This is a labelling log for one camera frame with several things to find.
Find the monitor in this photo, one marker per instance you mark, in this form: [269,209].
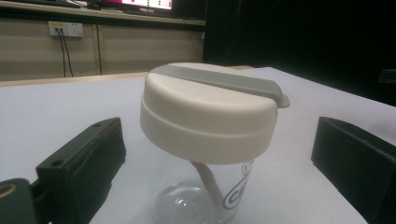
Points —
[140,3]

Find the cream cup lid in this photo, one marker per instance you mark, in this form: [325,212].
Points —
[205,124]

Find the dark box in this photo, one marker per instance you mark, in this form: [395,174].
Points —
[387,76]

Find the white wall socket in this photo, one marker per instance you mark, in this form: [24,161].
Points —
[67,29]

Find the wooden shelf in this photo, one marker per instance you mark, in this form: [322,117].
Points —
[93,13]

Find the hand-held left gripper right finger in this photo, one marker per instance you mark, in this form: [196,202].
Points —
[355,161]

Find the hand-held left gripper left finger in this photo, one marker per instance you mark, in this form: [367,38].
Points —
[77,168]

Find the clear glass cup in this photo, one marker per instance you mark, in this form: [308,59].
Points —
[186,202]

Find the white straw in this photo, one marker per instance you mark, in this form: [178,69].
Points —
[209,180]

